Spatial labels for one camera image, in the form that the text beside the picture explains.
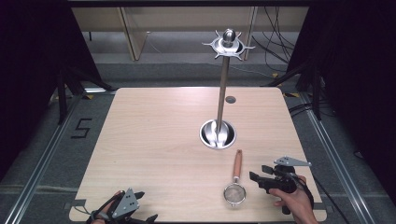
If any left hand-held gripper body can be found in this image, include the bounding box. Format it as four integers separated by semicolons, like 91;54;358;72
106;188;148;224

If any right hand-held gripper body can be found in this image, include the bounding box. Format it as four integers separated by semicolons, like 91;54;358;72
259;156;312;194

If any wooden handled mesh strainer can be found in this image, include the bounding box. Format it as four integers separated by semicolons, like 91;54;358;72
222;148;248;208

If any metal utensil stand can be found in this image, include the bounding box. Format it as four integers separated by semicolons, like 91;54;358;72
199;28;256;151

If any person's left hand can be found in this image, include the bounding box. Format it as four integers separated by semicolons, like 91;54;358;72
91;189;125;224

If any person's right hand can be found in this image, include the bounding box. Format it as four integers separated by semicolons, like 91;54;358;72
268;175;319;224

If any black metal stand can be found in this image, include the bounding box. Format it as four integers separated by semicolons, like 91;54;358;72
264;59;323;121
56;65;117;126

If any black curtain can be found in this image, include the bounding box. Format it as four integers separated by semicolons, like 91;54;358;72
0;0;106;181
286;0;396;200

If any beige wooden cabinet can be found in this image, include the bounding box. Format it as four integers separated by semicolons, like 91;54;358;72
71;7;310;62

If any aluminium floor rail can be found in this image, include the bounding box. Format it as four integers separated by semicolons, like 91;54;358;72
298;91;376;224
4;87;117;224

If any bundle of black floor cables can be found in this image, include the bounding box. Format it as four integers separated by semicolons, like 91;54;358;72
250;6;301;65

